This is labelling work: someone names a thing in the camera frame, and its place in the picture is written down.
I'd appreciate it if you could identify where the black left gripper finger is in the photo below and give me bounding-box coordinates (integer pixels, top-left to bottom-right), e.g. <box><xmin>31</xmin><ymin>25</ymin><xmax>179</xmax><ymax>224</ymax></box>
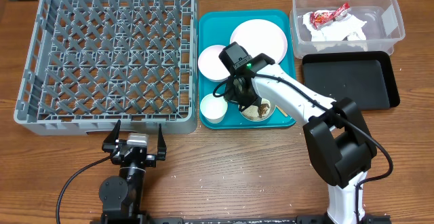
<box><xmin>156</xmin><ymin>124</ymin><xmax>167</xmax><ymax>161</ymax></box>
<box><xmin>102</xmin><ymin>119</ymin><xmax>121</xmax><ymax>153</ymax></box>

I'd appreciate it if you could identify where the white rice pile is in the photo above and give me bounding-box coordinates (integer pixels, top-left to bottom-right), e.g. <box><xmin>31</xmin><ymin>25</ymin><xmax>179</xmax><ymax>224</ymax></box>
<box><xmin>241</xmin><ymin>105</ymin><xmax>268</xmax><ymax>121</ymax></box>

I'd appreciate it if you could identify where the brown food scrap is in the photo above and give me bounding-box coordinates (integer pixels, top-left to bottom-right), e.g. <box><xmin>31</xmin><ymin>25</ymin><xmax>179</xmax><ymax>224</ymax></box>
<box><xmin>258</xmin><ymin>103</ymin><xmax>271</xmax><ymax>118</ymax></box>

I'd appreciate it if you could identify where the white plastic cup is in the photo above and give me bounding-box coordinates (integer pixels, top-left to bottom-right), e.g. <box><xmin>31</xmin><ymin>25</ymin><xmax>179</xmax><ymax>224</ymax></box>
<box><xmin>199</xmin><ymin>94</ymin><xmax>228</xmax><ymax>124</ymax></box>

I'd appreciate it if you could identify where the grey small bowl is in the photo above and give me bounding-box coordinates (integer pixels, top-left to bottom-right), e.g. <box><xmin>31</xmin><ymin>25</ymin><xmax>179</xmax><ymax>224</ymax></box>
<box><xmin>241</xmin><ymin>98</ymin><xmax>275</xmax><ymax>122</ymax></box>

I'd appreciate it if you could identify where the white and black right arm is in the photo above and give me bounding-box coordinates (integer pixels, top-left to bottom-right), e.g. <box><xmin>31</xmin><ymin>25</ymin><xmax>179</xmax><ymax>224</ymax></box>
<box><xmin>218</xmin><ymin>42</ymin><xmax>377</xmax><ymax>223</ymax></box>

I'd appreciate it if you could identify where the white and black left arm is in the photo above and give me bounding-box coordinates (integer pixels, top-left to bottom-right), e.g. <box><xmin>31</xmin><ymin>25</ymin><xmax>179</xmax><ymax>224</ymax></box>
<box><xmin>99</xmin><ymin>122</ymin><xmax>167</xmax><ymax>223</ymax></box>

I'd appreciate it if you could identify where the clear plastic waste bin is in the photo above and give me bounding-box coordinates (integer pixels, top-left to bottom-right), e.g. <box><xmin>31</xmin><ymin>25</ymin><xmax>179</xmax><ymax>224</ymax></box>
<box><xmin>290</xmin><ymin>0</ymin><xmax>405</xmax><ymax>59</ymax></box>

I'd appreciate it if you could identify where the teal serving tray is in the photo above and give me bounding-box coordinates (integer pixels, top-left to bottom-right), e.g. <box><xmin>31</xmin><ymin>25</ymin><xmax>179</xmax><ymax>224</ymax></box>
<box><xmin>198</xmin><ymin>10</ymin><xmax>296</xmax><ymax>130</ymax></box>

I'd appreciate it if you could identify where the white shallow bowl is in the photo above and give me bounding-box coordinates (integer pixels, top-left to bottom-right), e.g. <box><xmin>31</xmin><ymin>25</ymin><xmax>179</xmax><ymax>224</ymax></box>
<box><xmin>198</xmin><ymin>45</ymin><xmax>230</xmax><ymax>82</ymax></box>

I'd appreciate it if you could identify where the lower wooden chopstick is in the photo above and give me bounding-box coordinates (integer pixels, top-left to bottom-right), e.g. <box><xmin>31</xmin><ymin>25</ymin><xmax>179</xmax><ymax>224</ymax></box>
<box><xmin>276</xmin><ymin>105</ymin><xmax>288</xmax><ymax>117</ymax></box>

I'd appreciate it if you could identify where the large white round plate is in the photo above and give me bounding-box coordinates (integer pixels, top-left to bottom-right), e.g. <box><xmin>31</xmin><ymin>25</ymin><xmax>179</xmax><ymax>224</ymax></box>
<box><xmin>230</xmin><ymin>19</ymin><xmax>288</xmax><ymax>64</ymax></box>

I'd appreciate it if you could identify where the grey plastic dish rack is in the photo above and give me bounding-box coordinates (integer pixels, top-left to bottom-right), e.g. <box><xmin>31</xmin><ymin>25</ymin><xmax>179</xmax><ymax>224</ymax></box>
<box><xmin>14</xmin><ymin>0</ymin><xmax>198</xmax><ymax>135</ymax></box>

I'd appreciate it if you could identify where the red snack wrapper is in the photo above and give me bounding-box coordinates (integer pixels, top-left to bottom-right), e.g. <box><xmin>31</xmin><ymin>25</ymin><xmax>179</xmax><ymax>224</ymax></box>
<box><xmin>309</xmin><ymin>3</ymin><xmax>350</xmax><ymax>29</ymax></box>

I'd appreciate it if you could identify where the crumpled white paper napkin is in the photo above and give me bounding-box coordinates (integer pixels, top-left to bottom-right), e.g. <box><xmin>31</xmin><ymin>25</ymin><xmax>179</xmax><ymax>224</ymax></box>
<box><xmin>302</xmin><ymin>12</ymin><xmax>367</xmax><ymax>41</ymax></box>

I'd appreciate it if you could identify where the black rectangular tray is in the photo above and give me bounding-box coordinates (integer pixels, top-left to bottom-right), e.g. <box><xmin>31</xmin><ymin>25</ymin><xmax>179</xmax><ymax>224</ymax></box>
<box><xmin>302</xmin><ymin>51</ymin><xmax>401</xmax><ymax>111</ymax></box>

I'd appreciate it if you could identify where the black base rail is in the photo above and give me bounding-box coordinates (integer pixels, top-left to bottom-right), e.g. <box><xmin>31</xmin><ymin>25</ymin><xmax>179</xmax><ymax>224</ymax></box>
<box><xmin>149</xmin><ymin>214</ymin><xmax>332</xmax><ymax>224</ymax></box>

